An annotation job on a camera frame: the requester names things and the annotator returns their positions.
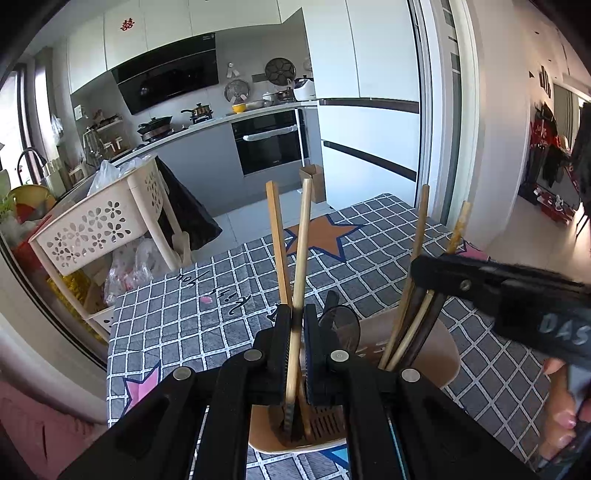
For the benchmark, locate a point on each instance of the small pot on stove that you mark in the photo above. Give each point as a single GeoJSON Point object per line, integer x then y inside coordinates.
{"type": "Point", "coordinates": [199, 113]}

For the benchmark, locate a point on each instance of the black utensil handle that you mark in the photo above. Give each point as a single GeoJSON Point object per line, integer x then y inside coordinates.
{"type": "Point", "coordinates": [424, 331]}

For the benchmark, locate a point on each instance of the patterned bamboo chopstick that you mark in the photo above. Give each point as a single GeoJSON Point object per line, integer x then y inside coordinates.
{"type": "Point", "coordinates": [430, 294]}

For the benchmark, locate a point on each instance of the hanging black round pan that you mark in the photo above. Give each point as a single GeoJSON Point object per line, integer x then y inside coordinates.
{"type": "Point", "coordinates": [280, 71]}

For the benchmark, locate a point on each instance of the white upper cabinets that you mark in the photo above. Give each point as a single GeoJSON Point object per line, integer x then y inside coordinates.
{"type": "Point", "coordinates": [114, 32]}

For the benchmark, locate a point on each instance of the black wok on stove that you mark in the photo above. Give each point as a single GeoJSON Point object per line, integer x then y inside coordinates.
{"type": "Point", "coordinates": [155, 128]}

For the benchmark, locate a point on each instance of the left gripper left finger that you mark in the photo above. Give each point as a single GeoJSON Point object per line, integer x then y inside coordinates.
{"type": "Point", "coordinates": [194, 423]}

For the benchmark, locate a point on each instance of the white refrigerator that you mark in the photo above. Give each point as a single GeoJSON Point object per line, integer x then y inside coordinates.
{"type": "Point", "coordinates": [364, 60]}

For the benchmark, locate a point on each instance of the person's right hand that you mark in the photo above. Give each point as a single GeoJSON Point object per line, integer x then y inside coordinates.
{"type": "Point", "coordinates": [561, 411]}

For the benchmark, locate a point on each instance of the black built-in oven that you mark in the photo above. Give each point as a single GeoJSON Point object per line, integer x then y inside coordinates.
{"type": "Point", "coordinates": [270, 140]}

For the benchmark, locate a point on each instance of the pink box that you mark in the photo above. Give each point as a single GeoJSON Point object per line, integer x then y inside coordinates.
{"type": "Point", "coordinates": [46, 439]}

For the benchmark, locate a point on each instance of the black range hood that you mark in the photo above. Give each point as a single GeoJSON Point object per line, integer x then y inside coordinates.
{"type": "Point", "coordinates": [166, 72]}

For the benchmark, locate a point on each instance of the red black rack items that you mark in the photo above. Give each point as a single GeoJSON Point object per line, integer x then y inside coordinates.
{"type": "Point", "coordinates": [557, 179]}

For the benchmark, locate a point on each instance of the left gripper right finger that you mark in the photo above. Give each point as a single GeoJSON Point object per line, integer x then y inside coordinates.
{"type": "Point", "coordinates": [395, 428]}

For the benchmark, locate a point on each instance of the kitchen faucet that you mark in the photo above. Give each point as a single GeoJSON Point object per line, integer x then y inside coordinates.
{"type": "Point", "coordinates": [34, 162]}

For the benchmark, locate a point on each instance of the checkered grey tablecloth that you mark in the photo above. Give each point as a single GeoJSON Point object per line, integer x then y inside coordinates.
{"type": "Point", "coordinates": [203, 314]}

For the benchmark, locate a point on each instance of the cardboard box on floor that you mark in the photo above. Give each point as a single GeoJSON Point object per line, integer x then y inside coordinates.
{"type": "Point", "coordinates": [315, 173]}

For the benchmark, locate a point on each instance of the black bag on cart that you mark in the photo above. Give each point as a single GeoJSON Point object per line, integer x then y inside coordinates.
{"type": "Point", "coordinates": [191, 215]}

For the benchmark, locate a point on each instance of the yellow bowl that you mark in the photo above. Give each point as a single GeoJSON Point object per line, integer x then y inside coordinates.
{"type": "Point", "coordinates": [238, 108]}

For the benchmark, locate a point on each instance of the black translucent spoon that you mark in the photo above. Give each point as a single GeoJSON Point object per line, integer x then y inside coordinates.
{"type": "Point", "coordinates": [342, 320]}

